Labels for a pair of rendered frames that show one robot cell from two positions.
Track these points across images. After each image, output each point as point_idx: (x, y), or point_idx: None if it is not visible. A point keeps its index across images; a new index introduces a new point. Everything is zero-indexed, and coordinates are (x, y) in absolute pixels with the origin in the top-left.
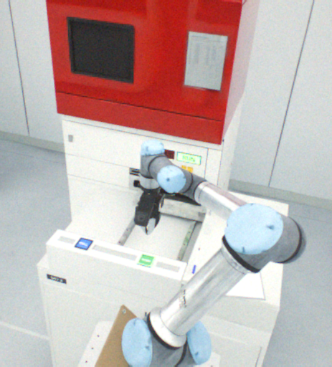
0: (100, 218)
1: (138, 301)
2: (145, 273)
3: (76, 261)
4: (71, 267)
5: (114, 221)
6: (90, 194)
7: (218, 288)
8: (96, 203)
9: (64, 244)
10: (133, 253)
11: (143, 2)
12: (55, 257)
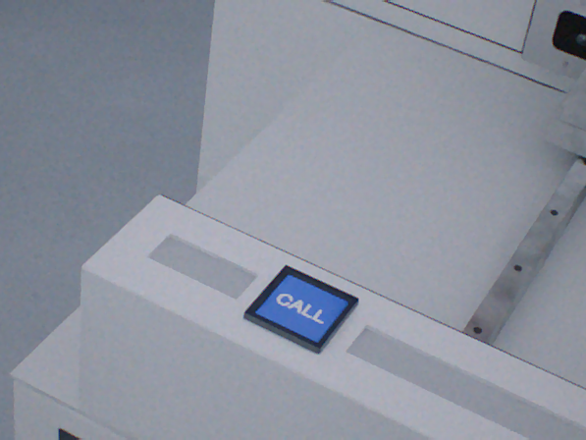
0: (369, 179)
1: None
2: None
3: (241, 402)
4: (204, 426)
5: (440, 210)
6: (314, 57)
7: None
8: (350, 99)
9: (186, 288)
10: None
11: None
12: (124, 356)
